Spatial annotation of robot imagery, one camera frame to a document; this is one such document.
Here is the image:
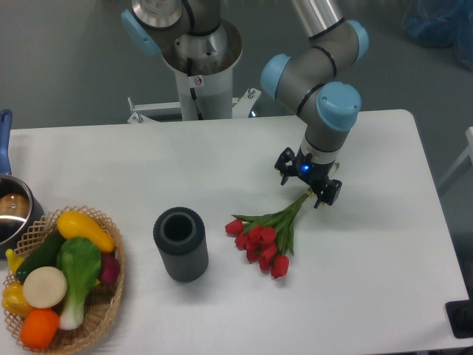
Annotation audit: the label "blue plastic bag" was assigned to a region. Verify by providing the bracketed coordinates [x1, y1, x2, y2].
[402, 1, 472, 70]

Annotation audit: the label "black device at table edge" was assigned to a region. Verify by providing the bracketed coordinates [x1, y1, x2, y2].
[445, 300, 472, 339]

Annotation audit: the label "dark grey ribbed vase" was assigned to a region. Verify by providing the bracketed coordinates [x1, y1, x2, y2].
[153, 207, 208, 283]

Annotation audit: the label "green bok choy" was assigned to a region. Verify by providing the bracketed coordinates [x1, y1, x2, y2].
[57, 237, 101, 331]

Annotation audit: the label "yellow banana tip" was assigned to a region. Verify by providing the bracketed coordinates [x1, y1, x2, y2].
[5, 248, 25, 274]

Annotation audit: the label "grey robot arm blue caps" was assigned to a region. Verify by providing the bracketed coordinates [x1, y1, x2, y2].
[121, 1, 369, 205]

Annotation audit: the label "beige round slice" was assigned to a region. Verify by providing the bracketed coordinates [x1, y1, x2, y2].
[23, 266, 67, 308]

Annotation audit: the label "blue handled saucepan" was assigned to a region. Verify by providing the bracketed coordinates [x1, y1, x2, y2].
[1, 109, 44, 260]

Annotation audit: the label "woven wicker basket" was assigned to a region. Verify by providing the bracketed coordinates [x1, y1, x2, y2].
[1, 206, 125, 354]

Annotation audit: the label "yellow squash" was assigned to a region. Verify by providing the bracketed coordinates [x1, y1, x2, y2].
[56, 211, 115, 253]

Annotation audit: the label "green cucumber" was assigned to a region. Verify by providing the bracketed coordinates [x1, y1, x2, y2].
[15, 229, 66, 283]

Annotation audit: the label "yellow bell pepper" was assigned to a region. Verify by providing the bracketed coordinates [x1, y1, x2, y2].
[1, 282, 34, 318]

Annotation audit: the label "red tulip bouquet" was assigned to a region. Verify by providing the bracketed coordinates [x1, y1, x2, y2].
[225, 187, 317, 279]

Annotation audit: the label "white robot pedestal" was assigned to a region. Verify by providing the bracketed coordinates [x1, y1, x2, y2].
[128, 19, 261, 123]

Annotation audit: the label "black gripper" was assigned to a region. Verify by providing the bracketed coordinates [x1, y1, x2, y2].
[274, 147, 342, 209]

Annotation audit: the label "white furniture edge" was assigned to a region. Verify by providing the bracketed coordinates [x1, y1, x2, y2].
[437, 126, 472, 194]

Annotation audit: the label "orange fruit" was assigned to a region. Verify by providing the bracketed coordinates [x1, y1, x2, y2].
[20, 308, 59, 350]

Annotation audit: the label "red radish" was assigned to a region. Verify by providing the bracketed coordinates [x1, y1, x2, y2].
[98, 254, 120, 285]

